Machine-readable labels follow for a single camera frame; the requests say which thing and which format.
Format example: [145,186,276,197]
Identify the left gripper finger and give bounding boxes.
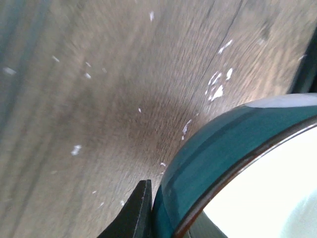
[98,179,153,238]

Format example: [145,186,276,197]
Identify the teal white bowl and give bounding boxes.
[152,93,317,238]

